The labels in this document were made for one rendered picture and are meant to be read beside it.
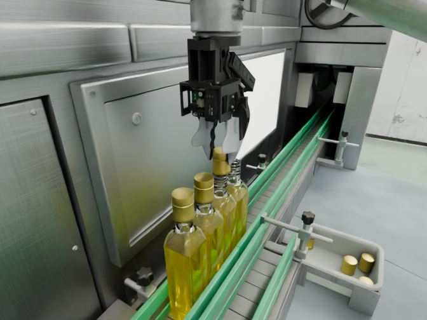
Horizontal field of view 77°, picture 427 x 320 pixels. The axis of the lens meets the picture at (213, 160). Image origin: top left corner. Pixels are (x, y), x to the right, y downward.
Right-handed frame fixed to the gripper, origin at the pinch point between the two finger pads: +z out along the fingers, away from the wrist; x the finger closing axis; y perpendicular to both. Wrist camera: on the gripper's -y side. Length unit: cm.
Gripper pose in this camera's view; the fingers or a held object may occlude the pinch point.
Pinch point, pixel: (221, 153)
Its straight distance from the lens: 49.6
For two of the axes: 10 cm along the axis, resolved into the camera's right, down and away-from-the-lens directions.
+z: 0.0, 9.0, 4.4
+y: -5.0, 3.8, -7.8
